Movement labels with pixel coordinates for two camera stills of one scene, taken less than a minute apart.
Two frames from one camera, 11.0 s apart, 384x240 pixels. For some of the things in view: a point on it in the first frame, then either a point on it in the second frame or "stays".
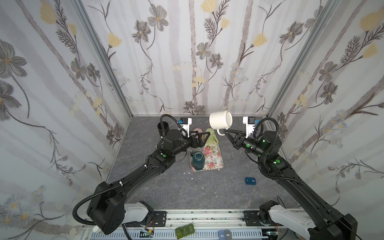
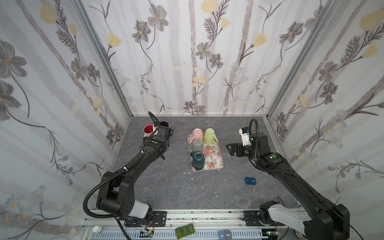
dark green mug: (198, 160) stays
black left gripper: (194, 141) to (162, 130)
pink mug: (198, 129) stays
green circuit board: (184, 231) stays
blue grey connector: (225, 234) stays
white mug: (221, 121) to (150, 131)
